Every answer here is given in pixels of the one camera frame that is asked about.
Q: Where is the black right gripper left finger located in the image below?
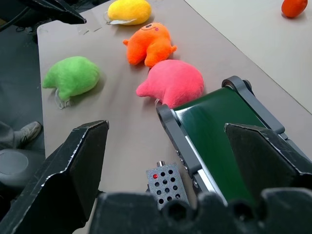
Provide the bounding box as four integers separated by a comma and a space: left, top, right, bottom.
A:
0, 119, 110, 234

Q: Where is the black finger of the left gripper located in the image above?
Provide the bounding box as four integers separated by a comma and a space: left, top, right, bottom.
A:
21, 0, 87, 25

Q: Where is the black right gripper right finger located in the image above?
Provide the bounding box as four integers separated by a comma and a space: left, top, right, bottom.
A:
224, 123, 312, 211

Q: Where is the green conveyor belt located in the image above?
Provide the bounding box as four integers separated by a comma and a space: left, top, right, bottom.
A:
156, 75, 312, 208

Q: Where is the orange plush toy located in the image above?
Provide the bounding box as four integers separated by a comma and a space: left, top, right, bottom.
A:
122, 22, 178, 68

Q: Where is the grey round robot part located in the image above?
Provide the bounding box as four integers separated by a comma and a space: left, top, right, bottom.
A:
0, 148, 46, 193

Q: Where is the person's grey sneaker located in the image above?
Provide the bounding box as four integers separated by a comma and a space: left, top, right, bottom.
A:
15, 121, 42, 148

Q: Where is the green plush toy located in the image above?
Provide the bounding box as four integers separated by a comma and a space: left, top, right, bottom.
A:
41, 56, 101, 100

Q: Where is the yellow plush toy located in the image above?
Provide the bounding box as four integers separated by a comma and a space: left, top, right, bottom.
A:
107, 0, 153, 26

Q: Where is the grey perforated control box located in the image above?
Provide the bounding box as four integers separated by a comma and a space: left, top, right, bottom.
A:
145, 160, 190, 211

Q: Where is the pink plush toy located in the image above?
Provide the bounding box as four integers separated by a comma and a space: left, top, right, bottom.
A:
136, 59, 205, 109

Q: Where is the orange-red plush toy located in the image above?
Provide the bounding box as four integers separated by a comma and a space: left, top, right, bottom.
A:
281, 0, 309, 19

